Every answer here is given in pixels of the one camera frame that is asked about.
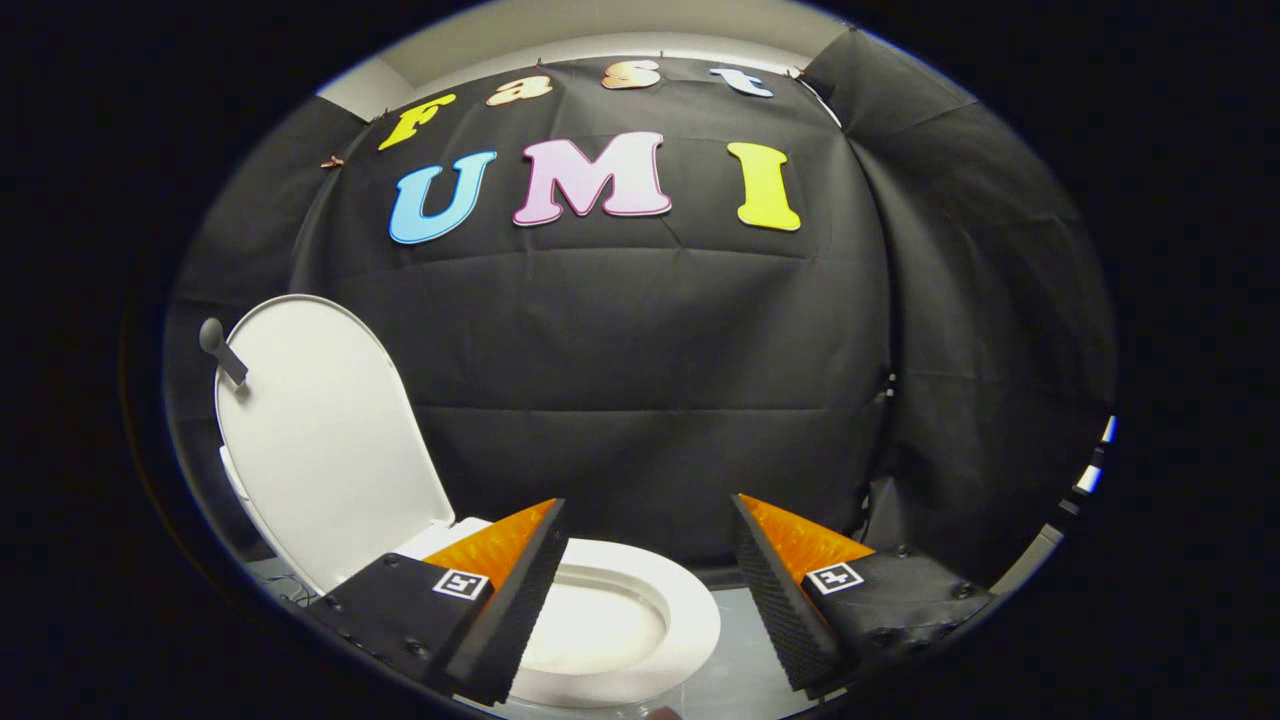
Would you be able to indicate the grey panel board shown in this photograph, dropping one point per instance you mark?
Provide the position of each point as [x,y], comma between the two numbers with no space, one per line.
[1035,555]

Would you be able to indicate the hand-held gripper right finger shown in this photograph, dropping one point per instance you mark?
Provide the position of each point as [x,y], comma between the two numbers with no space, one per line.
[775,610]

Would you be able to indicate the white toilet lid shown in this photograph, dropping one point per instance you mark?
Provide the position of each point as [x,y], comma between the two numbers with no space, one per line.
[320,440]

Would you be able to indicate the white toilet with tank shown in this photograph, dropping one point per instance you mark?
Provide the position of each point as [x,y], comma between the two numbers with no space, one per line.
[600,630]

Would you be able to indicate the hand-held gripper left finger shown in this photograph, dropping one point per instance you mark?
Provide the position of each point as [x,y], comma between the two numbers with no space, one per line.
[520,610]

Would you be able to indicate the white toilet seat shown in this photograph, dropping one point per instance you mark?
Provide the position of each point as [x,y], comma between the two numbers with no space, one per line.
[690,610]

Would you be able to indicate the black backdrop cloth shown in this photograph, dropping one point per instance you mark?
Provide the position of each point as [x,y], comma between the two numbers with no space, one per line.
[620,340]

